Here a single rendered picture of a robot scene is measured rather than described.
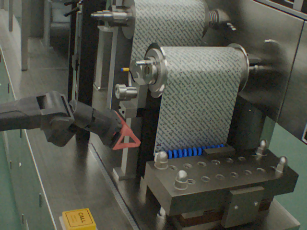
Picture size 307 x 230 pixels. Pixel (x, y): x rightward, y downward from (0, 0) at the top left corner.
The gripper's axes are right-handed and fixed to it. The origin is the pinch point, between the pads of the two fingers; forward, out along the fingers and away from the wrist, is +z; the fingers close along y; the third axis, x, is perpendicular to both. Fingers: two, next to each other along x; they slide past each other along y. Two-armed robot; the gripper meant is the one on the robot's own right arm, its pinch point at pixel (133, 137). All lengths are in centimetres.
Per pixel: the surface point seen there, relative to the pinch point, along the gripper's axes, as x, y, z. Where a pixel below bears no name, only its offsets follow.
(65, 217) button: -23.6, 8.2, -9.3
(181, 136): 5.8, -0.9, 13.9
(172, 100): 13.6, -0.7, 4.5
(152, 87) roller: 13.4, -5.1, -0.1
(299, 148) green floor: 5, -142, 241
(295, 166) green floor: -7, -118, 219
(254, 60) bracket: 34.7, -5.0, 23.9
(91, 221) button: -20.8, 11.1, -4.1
